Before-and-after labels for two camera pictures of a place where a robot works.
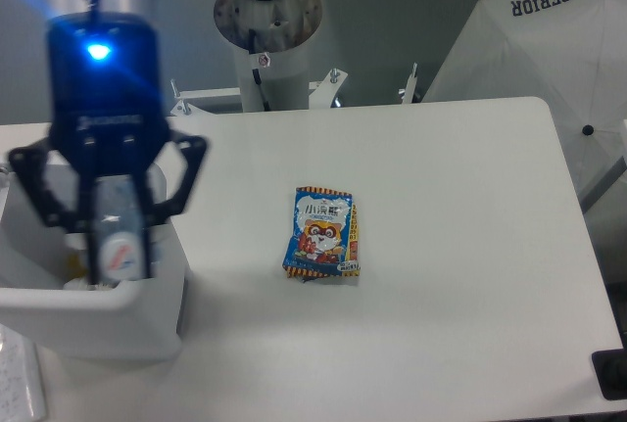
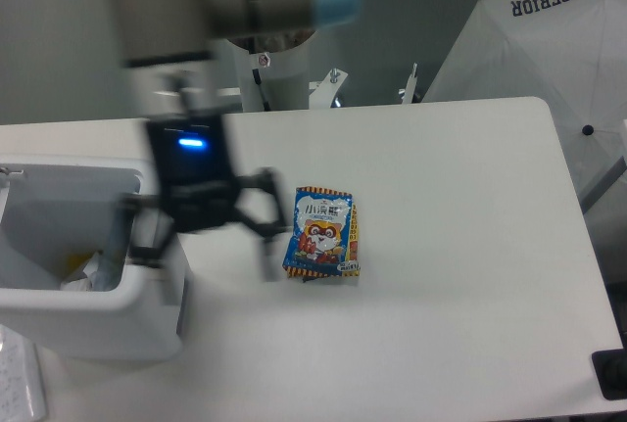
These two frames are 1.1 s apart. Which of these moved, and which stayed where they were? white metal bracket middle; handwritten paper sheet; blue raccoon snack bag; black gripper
Moved: black gripper
Stayed: handwritten paper sheet; blue raccoon snack bag; white metal bracket middle
